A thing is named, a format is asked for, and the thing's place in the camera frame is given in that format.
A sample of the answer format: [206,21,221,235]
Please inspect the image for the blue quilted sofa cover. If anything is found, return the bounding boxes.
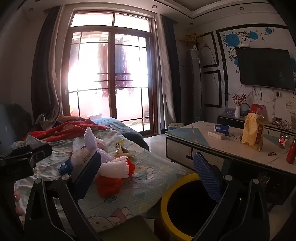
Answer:
[92,117,150,150]

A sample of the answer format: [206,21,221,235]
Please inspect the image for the blue flower wall decal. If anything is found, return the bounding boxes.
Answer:
[222,27,276,68]

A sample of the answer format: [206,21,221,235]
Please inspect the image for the person's green clothing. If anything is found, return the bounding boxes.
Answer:
[97,215,160,241]

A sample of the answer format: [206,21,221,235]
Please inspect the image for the blue crumpled wrapper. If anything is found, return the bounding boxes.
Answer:
[58,158,74,175]

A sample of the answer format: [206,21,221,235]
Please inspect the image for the television cabinet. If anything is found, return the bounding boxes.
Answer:
[217,114,296,138]

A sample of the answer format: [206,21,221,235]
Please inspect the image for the wooden frame glass door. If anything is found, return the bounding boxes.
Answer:
[60,8,160,137]

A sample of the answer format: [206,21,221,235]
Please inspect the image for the red gift box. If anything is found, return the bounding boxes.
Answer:
[251,103,267,119]

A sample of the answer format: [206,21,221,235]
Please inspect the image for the standing air conditioner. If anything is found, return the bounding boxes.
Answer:
[188,45,203,125]

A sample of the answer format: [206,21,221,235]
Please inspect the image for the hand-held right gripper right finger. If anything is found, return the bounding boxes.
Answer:
[191,152,271,241]

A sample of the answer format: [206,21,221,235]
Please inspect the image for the white plastic bag orange print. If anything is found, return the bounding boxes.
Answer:
[70,137,114,165]

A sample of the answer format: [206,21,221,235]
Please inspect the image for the wall television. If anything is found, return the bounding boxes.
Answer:
[234,47,296,92]

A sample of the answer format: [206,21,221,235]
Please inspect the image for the brown paper bag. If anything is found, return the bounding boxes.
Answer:
[241,112,265,152]

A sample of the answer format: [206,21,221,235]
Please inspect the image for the coffee table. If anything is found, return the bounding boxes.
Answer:
[165,120,296,206]

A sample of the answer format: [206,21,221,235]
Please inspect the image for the red drink can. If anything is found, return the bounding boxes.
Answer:
[278,133,291,149]

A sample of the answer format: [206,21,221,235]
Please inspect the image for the light blue stool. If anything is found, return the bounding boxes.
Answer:
[167,122,185,134]

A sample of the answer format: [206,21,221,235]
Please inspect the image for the red blanket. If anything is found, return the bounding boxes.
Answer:
[23,119,110,142]

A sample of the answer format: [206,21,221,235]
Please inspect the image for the yellow artificial flowers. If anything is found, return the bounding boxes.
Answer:
[179,32,204,46]

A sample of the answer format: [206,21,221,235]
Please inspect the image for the white vase pink flowers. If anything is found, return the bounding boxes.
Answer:
[231,93,248,118]

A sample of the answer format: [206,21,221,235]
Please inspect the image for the hanging clothes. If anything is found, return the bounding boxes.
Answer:
[97,37,135,96]

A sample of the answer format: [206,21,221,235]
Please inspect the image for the yellow rim trash bin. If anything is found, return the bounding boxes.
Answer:
[154,173,222,241]

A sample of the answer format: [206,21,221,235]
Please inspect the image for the yellow white snack wrapper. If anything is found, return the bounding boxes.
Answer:
[114,140,137,159]

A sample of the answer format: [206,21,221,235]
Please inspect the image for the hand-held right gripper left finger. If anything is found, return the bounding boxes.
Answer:
[23,152,103,241]

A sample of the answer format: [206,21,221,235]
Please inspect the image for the grey curtain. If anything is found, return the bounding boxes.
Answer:
[157,14,184,127]
[31,5,65,122]

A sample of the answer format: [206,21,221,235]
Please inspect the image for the dark sofa backrest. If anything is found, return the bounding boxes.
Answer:
[0,103,33,149]

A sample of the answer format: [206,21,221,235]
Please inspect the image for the black ring ornament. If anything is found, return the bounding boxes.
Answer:
[240,102,252,118]

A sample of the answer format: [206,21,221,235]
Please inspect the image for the white foam fruit net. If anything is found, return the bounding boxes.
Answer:
[99,156,130,179]
[84,127,100,150]

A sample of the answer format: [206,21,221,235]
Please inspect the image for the cartoon printed blanket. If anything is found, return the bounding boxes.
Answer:
[9,126,186,234]

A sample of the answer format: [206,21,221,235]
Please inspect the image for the flat white box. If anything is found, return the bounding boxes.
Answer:
[208,131,225,140]

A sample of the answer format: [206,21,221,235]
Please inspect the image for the red bottle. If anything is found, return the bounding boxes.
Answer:
[286,137,296,165]

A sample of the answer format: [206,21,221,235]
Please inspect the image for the grey cloth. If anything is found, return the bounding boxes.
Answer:
[35,113,61,127]

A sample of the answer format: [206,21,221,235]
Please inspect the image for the blue tissue pack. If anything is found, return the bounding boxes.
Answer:
[214,124,230,136]

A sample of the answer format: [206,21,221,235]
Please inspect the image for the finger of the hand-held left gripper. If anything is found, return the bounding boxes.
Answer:
[0,158,36,184]
[11,143,53,161]

